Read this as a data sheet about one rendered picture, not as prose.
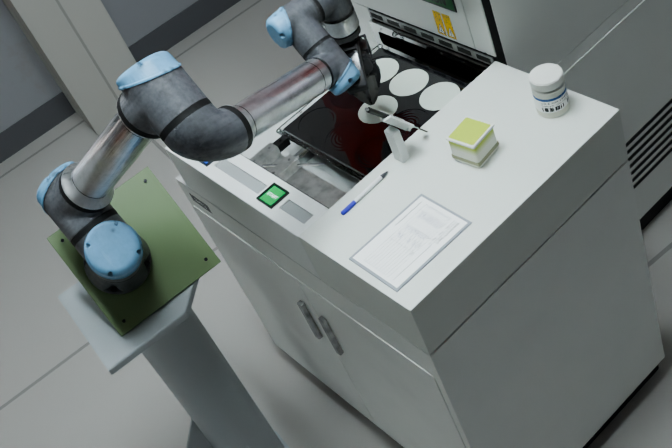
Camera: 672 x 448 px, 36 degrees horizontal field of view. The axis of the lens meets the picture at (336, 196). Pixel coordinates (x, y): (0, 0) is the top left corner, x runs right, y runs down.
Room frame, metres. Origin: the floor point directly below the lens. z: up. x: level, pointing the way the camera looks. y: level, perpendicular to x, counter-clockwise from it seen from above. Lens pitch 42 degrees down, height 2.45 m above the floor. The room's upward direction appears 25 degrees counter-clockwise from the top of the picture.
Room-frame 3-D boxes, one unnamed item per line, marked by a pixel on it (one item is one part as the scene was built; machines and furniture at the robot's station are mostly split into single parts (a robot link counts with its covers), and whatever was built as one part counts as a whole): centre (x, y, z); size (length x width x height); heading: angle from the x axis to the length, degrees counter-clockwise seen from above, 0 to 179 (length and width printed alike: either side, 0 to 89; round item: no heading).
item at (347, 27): (1.94, -0.17, 1.19); 0.08 x 0.08 x 0.05
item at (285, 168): (1.92, 0.09, 0.89); 0.08 x 0.03 x 0.03; 114
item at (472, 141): (1.61, -0.31, 1.00); 0.07 x 0.07 x 0.07; 31
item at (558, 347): (1.86, -0.12, 0.41); 0.96 x 0.64 x 0.82; 24
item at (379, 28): (2.07, -0.36, 0.89); 0.44 x 0.02 x 0.10; 24
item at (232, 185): (1.88, 0.18, 0.89); 0.55 x 0.09 x 0.14; 24
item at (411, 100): (1.97, -0.18, 0.90); 0.34 x 0.34 x 0.01; 24
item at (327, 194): (1.85, 0.06, 0.87); 0.36 x 0.08 x 0.03; 24
